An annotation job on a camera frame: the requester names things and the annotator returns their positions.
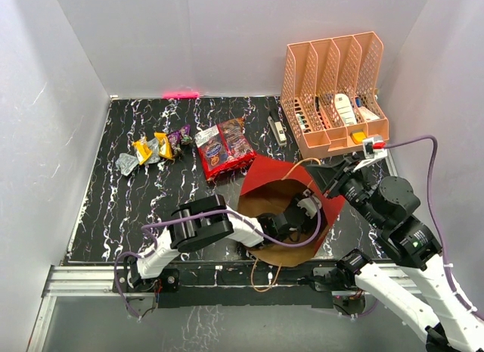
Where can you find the beige black stapler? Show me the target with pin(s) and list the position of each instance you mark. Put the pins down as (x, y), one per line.
(277, 127)

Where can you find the green white tube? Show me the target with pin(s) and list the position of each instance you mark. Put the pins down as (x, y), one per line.
(302, 121)

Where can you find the yellow snack packet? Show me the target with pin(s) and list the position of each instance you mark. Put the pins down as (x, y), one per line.
(164, 147)
(142, 150)

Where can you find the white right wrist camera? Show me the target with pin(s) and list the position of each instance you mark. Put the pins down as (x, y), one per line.
(374, 151)

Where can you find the red snack packet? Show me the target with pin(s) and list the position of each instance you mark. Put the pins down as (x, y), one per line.
(224, 147)

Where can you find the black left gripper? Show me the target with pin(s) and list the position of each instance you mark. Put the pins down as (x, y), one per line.
(307, 221)

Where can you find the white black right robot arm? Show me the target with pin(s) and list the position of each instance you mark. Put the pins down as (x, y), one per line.
(438, 318)

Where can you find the red brown paper bag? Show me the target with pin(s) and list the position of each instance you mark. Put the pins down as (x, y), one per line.
(268, 188)

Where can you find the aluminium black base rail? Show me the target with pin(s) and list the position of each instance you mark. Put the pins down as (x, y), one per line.
(204, 306)

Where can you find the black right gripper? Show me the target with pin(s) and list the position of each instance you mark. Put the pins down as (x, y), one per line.
(330, 179)

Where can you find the purple M&M's packet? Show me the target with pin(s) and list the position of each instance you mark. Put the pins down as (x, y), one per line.
(185, 135)

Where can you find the silver snack wrapper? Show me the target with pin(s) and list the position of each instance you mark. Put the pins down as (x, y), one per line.
(154, 147)
(126, 163)

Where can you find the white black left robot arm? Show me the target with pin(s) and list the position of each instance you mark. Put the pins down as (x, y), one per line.
(198, 224)

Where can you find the brown M&M's packet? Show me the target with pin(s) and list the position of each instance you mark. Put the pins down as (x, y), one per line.
(175, 143)

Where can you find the peach plastic file organizer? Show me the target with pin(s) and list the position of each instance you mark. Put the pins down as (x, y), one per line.
(315, 71)

